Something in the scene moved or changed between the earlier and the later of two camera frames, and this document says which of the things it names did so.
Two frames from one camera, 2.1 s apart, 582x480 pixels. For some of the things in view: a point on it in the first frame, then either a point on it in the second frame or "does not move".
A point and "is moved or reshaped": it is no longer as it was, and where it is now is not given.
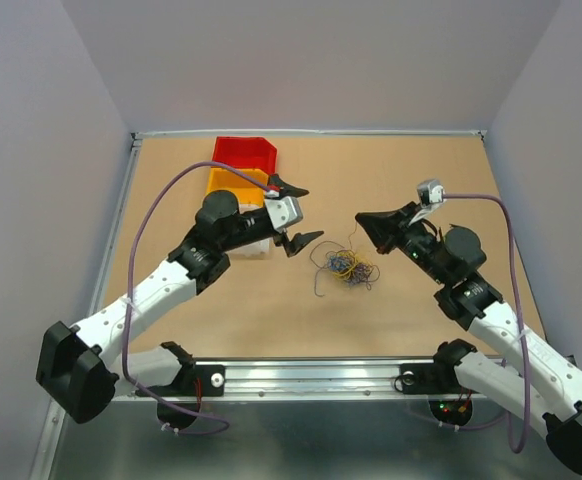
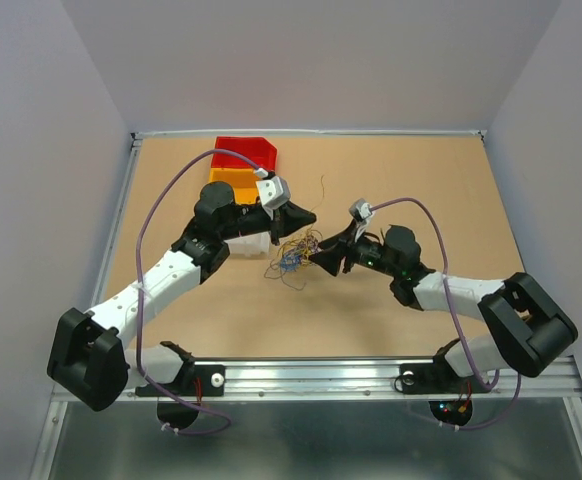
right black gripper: x=377 y=223 → x=331 y=256
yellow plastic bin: x=246 y=191 does not move
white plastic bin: x=256 y=250 does not move
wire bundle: x=343 y=262 is moved or reshaped
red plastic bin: x=246 y=152 does not move
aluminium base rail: x=318 y=380 does not move
